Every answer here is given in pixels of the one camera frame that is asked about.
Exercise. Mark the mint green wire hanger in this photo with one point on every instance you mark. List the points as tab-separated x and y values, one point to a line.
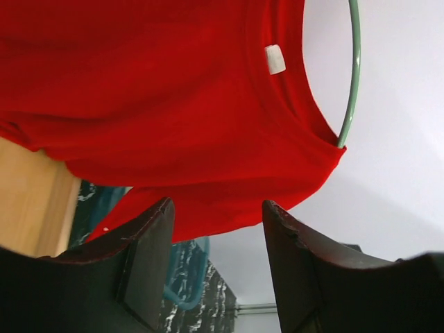
355	74

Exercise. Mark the teal transparent plastic bin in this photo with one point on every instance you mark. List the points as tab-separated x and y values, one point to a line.
186	272

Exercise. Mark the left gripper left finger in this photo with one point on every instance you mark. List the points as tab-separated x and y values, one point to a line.
113	283

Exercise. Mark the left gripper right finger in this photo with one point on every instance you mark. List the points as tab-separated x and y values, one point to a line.
321	285

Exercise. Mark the wooden hanging rack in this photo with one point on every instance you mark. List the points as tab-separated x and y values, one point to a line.
38	202

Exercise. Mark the red t shirt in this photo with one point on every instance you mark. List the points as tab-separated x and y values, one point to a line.
204	102

